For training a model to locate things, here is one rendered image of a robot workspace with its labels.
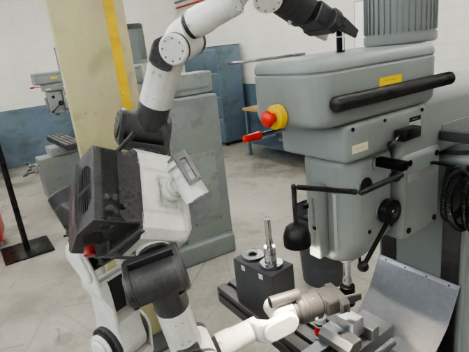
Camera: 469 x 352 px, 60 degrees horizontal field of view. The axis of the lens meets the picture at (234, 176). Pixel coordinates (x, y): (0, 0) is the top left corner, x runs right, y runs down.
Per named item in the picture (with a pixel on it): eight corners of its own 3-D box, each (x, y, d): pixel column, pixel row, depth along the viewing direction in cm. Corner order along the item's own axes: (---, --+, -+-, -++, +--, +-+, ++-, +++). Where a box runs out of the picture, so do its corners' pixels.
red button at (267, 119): (269, 128, 96) (268, 112, 95) (259, 127, 100) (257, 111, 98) (280, 126, 98) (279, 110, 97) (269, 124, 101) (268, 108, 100)
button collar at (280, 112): (282, 130, 97) (280, 105, 96) (266, 128, 102) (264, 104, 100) (289, 129, 98) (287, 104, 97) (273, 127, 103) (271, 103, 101)
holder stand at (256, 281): (275, 320, 155) (271, 274, 149) (237, 297, 172) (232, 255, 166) (296, 305, 163) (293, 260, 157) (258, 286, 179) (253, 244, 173)
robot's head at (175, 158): (176, 195, 105) (185, 187, 99) (160, 167, 106) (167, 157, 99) (196, 185, 108) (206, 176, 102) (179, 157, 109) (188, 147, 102)
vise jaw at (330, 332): (349, 359, 123) (348, 348, 122) (318, 339, 133) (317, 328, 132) (361, 349, 127) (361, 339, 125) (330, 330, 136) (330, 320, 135)
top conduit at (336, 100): (340, 113, 88) (340, 97, 87) (326, 112, 91) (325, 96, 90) (456, 84, 111) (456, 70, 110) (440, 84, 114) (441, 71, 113)
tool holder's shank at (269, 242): (263, 246, 156) (261, 218, 153) (269, 243, 158) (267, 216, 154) (269, 248, 153) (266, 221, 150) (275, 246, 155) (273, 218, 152)
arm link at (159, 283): (147, 328, 100) (130, 287, 94) (142, 304, 108) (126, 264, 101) (192, 310, 103) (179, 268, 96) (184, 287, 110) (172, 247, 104)
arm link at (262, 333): (302, 329, 119) (261, 350, 116) (288, 313, 127) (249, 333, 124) (296, 311, 117) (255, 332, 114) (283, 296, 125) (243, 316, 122)
